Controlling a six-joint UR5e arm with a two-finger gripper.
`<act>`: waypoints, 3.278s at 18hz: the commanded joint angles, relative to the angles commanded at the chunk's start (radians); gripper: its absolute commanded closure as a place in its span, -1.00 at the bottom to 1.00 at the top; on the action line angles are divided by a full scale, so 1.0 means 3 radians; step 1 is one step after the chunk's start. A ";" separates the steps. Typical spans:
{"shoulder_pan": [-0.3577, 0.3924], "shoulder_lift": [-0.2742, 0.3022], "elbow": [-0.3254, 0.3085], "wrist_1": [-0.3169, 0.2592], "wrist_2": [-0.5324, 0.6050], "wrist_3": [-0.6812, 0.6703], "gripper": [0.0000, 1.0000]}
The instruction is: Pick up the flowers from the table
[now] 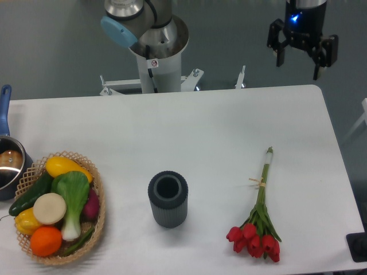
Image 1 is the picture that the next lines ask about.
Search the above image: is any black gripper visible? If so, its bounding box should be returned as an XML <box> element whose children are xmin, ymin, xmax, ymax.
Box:
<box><xmin>267</xmin><ymin>1</ymin><xmax>338</xmax><ymax>80</ymax></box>

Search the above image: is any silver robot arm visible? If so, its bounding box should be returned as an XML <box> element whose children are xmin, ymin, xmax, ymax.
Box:
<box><xmin>100</xmin><ymin>1</ymin><xmax>338</xmax><ymax>80</ymax></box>

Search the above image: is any red tulip bouquet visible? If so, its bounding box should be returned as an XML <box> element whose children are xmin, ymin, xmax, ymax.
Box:
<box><xmin>226</xmin><ymin>147</ymin><xmax>282</xmax><ymax>263</ymax></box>

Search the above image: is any dark grey ribbed vase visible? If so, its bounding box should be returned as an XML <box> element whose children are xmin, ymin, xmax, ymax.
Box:
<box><xmin>147</xmin><ymin>171</ymin><xmax>189</xmax><ymax>229</ymax></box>

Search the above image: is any black device at edge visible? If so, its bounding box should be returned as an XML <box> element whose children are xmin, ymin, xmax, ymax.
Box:
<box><xmin>346</xmin><ymin>232</ymin><xmax>366</xmax><ymax>262</ymax></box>

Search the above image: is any green bok choy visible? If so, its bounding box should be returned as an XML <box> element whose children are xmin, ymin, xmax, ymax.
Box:
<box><xmin>51</xmin><ymin>171</ymin><xmax>89</xmax><ymax>241</ymax></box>

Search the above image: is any purple sweet potato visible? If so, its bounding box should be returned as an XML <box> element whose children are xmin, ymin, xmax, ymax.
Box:
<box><xmin>83</xmin><ymin>188</ymin><xmax>100</xmax><ymax>220</ymax></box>

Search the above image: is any yellow squash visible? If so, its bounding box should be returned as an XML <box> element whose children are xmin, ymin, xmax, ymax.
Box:
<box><xmin>45</xmin><ymin>156</ymin><xmax>93</xmax><ymax>183</ymax></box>

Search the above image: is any green bean pod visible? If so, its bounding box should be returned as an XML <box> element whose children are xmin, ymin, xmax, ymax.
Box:
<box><xmin>61</xmin><ymin>227</ymin><xmax>95</xmax><ymax>257</ymax></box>

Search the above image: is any beige round bun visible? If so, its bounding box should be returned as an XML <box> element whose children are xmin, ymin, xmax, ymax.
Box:
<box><xmin>33</xmin><ymin>192</ymin><xmax>67</xmax><ymax>225</ymax></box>

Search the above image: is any green cucumber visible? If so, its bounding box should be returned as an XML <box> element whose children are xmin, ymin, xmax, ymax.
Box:
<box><xmin>9</xmin><ymin>171</ymin><xmax>53</xmax><ymax>217</ymax></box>

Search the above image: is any orange fruit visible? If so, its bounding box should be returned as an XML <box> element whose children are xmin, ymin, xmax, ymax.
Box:
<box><xmin>30</xmin><ymin>226</ymin><xmax>63</xmax><ymax>257</ymax></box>

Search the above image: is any yellow bell pepper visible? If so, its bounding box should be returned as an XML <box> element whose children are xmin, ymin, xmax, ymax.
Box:
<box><xmin>14</xmin><ymin>207</ymin><xmax>43</xmax><ymax>235</ymax></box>

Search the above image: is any white frame at right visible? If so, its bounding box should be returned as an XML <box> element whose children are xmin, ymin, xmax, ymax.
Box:
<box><xmin>341</xmin><ymin>98</ymin><xmax>366</xmax><ymax>145</ymax></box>

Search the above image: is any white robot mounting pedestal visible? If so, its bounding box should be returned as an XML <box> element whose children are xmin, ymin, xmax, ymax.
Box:
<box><xmin>99</xmin><ymin>53</ymin><xmax>247</xmax><ymax>96</ymax></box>

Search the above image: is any blue handled saucepan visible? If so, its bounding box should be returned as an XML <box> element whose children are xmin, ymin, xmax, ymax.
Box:
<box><xmin>1</xmin><ymin>84</ymin><xmax>33</xmax><ymax>201</ymax></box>

